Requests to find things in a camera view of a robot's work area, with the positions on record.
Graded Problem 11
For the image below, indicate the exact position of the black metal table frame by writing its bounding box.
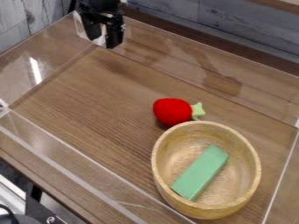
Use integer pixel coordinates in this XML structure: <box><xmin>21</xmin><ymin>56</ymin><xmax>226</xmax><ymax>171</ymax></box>
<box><xmin>24</xmin><ymin>183</ymin><xmax>77</xmax><ymax>224</ymax></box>

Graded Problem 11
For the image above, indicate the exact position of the red plush strawberry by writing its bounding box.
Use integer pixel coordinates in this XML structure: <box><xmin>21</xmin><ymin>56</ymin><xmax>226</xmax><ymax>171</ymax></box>
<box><xmin>153</xmin><ymin>98</ymin><xmax>205</xmax><ymax>126</ymax></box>

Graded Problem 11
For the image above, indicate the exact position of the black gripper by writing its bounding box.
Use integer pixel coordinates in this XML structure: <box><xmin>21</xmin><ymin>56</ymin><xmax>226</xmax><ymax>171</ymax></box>
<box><xmin>76</xmin><ymin>0</ymin><xmax>125</xmax><ymax>49</ymax></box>

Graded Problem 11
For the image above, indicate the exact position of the wooden bowl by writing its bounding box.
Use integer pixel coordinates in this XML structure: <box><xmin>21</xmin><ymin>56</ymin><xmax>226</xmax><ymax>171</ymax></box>
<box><xmin>150</xmin><ymin>121</ymin><xmax>261</xmax><ymax>220</ymax></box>

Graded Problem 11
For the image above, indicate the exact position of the clear acrylic corner bracket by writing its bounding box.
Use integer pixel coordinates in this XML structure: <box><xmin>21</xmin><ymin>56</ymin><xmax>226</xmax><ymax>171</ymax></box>
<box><xmin>73</xmin><ymin>11</ymin><xmax>106</xmax><ymax>47</ymax></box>

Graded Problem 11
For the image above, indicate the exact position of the black cable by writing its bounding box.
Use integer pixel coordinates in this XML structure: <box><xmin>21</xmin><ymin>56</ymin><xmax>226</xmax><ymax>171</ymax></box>
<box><xmin>0</xmin><ymin>203</ymin><xmax>21</xmax><ymax>224</ymax></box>

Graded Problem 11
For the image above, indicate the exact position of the clear acrylic tray wall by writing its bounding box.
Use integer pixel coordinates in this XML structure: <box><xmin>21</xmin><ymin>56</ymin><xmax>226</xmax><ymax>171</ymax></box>
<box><xmin>0</xmin><ymin>13</ymin><xmax>299</xmax><ymax>224</ymax></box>

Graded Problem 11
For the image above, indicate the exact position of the green rectangular block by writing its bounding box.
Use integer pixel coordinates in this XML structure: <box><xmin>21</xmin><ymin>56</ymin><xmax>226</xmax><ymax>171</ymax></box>
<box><xmin>170</xmin><ymin>145</ymin><xmax>229</xmax><ymax>201</ymax></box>

